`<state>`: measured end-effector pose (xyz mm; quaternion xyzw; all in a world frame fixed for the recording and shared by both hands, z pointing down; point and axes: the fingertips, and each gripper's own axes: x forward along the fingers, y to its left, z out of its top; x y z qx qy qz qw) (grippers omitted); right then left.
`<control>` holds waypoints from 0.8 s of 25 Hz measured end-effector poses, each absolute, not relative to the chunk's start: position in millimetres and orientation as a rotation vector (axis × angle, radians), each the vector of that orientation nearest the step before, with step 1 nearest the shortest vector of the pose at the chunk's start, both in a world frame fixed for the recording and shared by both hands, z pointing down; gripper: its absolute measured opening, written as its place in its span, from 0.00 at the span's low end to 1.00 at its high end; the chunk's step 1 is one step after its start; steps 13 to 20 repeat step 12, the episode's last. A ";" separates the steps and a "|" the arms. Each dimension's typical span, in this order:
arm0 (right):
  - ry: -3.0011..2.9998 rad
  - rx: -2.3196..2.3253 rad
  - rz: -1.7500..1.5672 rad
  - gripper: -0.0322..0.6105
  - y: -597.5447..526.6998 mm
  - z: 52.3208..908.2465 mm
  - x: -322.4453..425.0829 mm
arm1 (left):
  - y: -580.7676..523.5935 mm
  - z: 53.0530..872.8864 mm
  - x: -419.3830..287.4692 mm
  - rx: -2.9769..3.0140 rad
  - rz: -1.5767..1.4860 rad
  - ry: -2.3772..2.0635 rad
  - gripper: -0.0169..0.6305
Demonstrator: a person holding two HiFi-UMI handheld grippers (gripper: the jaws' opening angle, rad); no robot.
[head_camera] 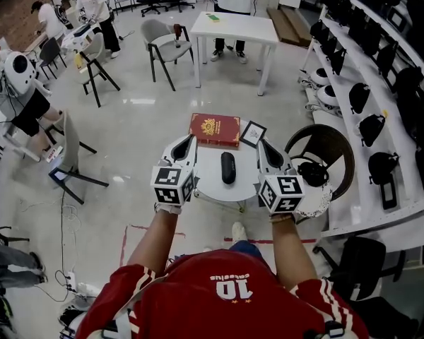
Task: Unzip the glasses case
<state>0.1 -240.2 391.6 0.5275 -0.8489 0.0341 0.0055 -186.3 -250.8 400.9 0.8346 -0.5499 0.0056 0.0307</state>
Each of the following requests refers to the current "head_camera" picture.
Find white shelf of black backpacks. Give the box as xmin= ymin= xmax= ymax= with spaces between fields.
xmin=309 ymin=0 xmax=424 ymax=203

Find dark grey chair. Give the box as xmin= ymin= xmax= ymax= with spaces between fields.
xmin=38 ymin=36 xmax=68 ymax=81

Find white wrist strap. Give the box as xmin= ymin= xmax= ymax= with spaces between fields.
xmin=154 ymin=203 xmax=183 ymax=216

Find wooden step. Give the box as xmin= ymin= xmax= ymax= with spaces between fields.
xmin=266 ymin=5 xmax=312 ymax=48

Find brown wicker chair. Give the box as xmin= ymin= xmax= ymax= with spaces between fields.
xmin=284 ymin=124 xmax=356 ymax=222

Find red hardcover book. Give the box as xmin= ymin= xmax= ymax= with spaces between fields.
xmin=189 ymin=112 xmax=242 ymax=150

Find person's red jersey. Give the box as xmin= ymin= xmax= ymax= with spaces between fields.
xmin=76 ymin=254 xmax=370 ymax=339

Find person's white shoe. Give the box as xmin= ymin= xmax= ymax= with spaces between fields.
xmin=231 ymin=221 xmax=249 ymax=244

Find grey chair with black legs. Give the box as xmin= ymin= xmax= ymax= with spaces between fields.
xmin=73 ymin=32 xmax=122 ymax=108
xmin=47 ymin=110 xmax=110 ymax=206
xmin=140 ymin=18 xmax=195 ymax=92

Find white rectangular table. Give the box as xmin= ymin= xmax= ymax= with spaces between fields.
xmin=189 ymin=11 xmax=280 ymax=97

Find person's right forearm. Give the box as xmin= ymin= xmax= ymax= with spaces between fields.
xmin=270 ymin=219 xmax=319 ymax=291

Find person's left forearm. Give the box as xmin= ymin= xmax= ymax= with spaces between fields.
xmin=126 ymin=210 xmax=183 ymax=277

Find white cloth covered table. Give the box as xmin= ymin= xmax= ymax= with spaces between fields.
xmin=61 ymin=23 xmax=103 ymax=51

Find white metal shelving rack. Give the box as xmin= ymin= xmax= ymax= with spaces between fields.
xmin=298 ymin=0 xmax=424 ymax=254

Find round white side table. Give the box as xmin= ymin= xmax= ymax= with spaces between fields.
xmin=193 ymin=118 xmax=270 ymax=214

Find white chair cushion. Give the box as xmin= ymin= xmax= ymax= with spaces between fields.
xmin=289 ymin=156 xmax=335 ymax=220

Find black headset on chair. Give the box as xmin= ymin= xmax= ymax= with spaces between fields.
xmin=297 ymin=160 xmax=331 ymax=188

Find black framed picture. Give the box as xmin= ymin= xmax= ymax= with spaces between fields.
xmin=239 ymin=121 xmax=268 ymax=149

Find black rectangular device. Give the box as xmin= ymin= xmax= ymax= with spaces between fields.
xmin=379 ymin=173 xmax=399 ymax=211

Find white dome backpack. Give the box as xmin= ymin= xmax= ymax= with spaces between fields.
xmin=58 ymin=295 xmax=97 ymax=339
xmin=310 ymin=67 xmax=331 ymax=88
xmin=316 ymin=84 xmax=341 ymax=107
xmin=3 ymin=51 xmax=37 ymax=97

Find person's blue shorts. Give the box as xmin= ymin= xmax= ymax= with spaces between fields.
xmin=228 ymin=240 xmax=266 ymax=261

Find black metal chair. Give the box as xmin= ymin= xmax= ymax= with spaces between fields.
xmin=0 ymin=222 xmax=31 ymax=249

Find black glasses case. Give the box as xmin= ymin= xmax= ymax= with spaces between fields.
xmin=220 ymin=151 xmax=237 ymax=186

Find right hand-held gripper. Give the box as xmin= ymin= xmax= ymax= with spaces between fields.
xmin=255 ymin=140 xmax=307 ymax=215

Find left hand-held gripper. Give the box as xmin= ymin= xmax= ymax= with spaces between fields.
xmin=150 ymin=134 xmax=201 ymax=207

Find black floor cable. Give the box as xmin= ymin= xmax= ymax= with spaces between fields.
xmin=54 ymin=189 xmax=79 ymax=303

